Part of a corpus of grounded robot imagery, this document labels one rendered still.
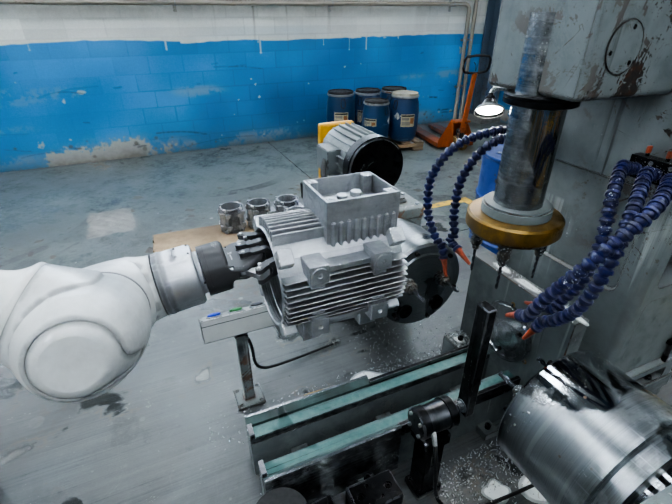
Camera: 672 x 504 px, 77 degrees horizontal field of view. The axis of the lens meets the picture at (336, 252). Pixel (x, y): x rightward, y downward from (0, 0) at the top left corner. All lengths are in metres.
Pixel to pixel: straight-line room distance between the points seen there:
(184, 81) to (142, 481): 5.46
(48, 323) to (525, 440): 0.69
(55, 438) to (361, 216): 0.93
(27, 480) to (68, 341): 0.82
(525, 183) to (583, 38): 0.24
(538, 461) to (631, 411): 0.16
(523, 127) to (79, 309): 0.70
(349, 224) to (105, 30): 5.59
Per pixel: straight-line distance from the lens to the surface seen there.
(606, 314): 1.07
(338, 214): 0.61
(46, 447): 1.27
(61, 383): 0.44
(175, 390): 1.26
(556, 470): 0.80
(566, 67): 0.77
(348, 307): 0.65
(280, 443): 1.00
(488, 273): 1.09
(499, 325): 1.10
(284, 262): 0.58
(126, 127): 6.21
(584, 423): 0.78
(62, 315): 0.43
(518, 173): 0.83
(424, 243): 1.10
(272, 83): 6.40
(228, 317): 1.00
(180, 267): 0.61
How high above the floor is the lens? 1.68
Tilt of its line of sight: 30 degrees down
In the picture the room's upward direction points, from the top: straight up
